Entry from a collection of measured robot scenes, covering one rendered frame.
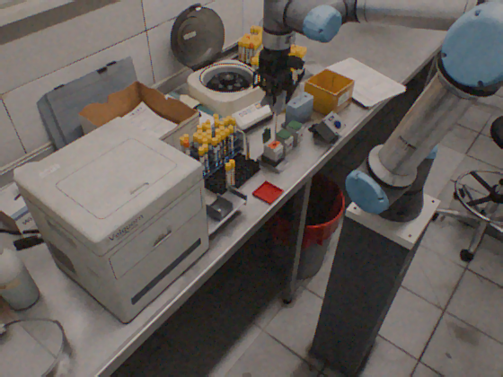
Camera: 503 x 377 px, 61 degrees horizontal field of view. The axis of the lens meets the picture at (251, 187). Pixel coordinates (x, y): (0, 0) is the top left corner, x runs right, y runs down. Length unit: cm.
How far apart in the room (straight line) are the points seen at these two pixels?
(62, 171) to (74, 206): 11
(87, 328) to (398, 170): 77
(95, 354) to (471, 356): 160
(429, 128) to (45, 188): 75
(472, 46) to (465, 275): 176
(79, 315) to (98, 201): 32
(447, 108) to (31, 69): 107
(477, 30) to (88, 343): 95
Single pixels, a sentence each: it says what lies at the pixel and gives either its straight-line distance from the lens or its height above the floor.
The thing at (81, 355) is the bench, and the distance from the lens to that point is 104.
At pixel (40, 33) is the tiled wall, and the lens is 136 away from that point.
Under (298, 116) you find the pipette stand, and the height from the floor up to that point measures 93.
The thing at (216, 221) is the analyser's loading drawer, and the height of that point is 91.
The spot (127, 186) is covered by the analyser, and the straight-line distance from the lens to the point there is 89.
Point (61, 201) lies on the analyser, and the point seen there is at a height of 117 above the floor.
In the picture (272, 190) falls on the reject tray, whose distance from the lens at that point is 128.
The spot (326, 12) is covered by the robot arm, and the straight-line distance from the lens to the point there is 98.
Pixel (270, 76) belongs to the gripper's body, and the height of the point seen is 121.
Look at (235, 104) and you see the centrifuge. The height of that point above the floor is 97.
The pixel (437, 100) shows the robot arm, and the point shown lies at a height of 135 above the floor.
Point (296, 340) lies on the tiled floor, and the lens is 199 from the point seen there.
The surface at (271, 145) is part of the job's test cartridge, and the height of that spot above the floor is 95.
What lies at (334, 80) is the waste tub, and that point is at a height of 94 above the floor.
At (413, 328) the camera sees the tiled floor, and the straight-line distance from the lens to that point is 214.
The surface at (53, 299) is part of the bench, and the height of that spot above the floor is 87.
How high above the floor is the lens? 177
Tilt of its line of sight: 44 degrees down
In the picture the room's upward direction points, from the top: 1 degrees clockwise
